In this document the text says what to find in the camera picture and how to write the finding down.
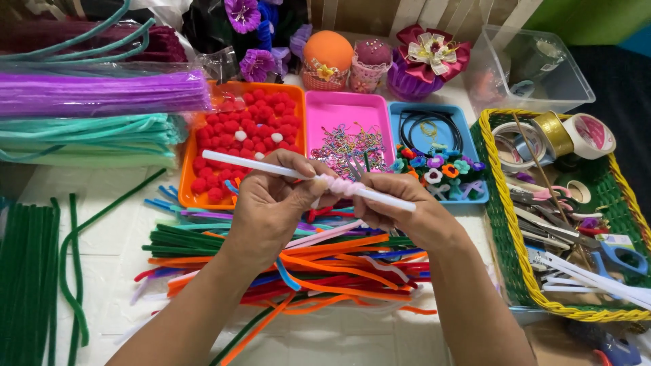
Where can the person's left hand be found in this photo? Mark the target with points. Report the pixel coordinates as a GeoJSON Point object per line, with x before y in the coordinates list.
{"type": "Point", "coordinates": [269, 203]}

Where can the person's right hand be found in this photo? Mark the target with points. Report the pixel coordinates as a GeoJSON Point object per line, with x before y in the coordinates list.
{"type": "Point", "coordinates": [412, 218]}

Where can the white plastic rod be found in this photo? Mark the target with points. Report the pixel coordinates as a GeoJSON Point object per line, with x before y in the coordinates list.
{"type": "Point", "coordinates": [239, 161]}

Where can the pink pipe cleaner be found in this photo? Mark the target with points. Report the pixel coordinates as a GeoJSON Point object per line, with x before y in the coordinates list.
{"type": "Point", "coordinates": [343, 186]}

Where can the pile of pipe cleaner flowers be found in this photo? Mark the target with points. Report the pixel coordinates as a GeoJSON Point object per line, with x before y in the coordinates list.
{"type": "Point", "coordinates": [442, 170]}

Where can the silver pronged metal tool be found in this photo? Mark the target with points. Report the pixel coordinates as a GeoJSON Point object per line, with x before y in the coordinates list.
{"type": "Point", "coordinates": [357, 167]}

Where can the pile of red pompoms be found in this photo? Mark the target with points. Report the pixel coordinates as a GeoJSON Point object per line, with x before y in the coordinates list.
{"type": "Point", "coordinates": [254, 119]}

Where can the heap of mixed pipe cleaners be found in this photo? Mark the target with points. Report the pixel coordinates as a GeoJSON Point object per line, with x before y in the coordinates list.
{"type": "Point", "coordinates": [330, 264]}

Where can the orange plastic tray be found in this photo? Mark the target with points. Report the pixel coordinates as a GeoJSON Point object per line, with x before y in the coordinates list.
{"type": "Point", "coordinates": [189, 167]}

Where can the black headbands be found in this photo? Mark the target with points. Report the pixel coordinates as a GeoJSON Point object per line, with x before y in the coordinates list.
{"type": "Point", "coordinates": [430, 129]}

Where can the heap of colourful metal clasps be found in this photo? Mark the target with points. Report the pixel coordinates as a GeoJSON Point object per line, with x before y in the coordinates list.
{"type": "Point", "coordinates": [346, 145]}

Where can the blue plastic tray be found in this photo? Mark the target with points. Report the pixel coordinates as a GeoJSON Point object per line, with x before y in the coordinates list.
{"type": "Point", "coordinates": [460, 127]}

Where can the green yellow wicker basket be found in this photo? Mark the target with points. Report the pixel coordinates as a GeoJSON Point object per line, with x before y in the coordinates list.
{"type": "Point", "coordinates": [513, 264]}

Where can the clear tape roll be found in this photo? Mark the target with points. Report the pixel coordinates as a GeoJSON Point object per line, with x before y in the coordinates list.
{"type": "Point", "coordinates": [503, 152]}

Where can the pink plastic tray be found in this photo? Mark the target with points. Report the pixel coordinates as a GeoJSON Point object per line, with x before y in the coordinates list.
{"type": "Point", "coordinates": [346, 114]}

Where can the thin wooden stick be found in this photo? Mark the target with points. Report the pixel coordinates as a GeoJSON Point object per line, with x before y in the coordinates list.
{"type": "Point", "coordinates": [539, 165]}

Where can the purple ornament with ribbon bow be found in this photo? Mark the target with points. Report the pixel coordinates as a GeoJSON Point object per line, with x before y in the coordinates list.
{"type": "Point", "coordinates": [422, 66]}

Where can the pink pincushion basket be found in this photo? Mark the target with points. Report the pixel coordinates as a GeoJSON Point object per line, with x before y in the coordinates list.
{"type": "Point", "coordinates": [371, 63]}

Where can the orange ball pincushion basket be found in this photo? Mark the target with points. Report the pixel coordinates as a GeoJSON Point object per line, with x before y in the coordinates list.
{"type": "Point", "coordinates": [328, 53]}

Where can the gold tape roll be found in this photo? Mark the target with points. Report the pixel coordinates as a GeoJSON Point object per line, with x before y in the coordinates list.
{"type": "Point", "coordinates": [552, 133]}

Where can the small white tape roll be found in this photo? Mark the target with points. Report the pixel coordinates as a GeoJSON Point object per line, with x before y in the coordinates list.
{"type": "Point", "coordinates": [579, 191]}

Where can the purple blue flower bouquet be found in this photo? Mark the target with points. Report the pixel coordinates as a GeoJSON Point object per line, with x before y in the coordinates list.
{"type": "Point", "coordinates": [254, 30]}

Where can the maroon pipe cleaner bundle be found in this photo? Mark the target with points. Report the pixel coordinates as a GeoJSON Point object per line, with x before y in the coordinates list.
{"type": "Point", "coordinates": [162, 48]}

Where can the mint pipe cleaner bundle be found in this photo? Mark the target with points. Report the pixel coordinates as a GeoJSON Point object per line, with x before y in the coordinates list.
{"type": "Point", "coordinates": [86, 158]}

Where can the teal pipe cleaner bundle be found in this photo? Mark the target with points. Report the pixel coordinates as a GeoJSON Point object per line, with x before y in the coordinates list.
{"type": "Point", "coordinates": [91, 132]}

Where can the clear plastic storage box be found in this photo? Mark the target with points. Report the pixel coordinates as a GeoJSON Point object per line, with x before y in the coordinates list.
{"type": "Point", "coordinates": [529, 66]}

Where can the straight green pipe cleaner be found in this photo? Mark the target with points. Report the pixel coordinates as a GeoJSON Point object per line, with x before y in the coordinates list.
{"type": "Point", "coordinates": [75, 223]}

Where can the white tape roll pink core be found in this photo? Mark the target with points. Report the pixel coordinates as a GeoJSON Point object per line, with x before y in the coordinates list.
{"type": "Point", "coordinates": [590, 136]}

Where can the bundle of white rods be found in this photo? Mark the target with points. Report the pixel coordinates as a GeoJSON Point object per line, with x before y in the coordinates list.
{"type": "Point", "coordinates": [600, 284]}

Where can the purple pipe cleaner bundle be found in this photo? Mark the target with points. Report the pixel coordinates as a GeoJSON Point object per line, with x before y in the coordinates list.
{"type": "Point", "coordinates": [101, 94]}

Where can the curved green pipe cleaner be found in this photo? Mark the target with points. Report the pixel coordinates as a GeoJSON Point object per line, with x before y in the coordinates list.
{"type": "Point", "coordinates": [68, 300]}

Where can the blue glue gun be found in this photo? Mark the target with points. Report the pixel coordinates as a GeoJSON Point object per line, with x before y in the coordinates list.
{"type": "Point", "coordinates": [618, 350]}

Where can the loose teal pipe cleaners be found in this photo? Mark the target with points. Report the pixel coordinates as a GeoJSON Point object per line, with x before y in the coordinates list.
{"type": "Point", "coordinates": [81, 38]}

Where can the dark green pipe cleaner bundle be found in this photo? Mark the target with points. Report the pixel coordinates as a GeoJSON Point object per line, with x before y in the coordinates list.
{"type": "Point", "coordinates": [25, 284]}

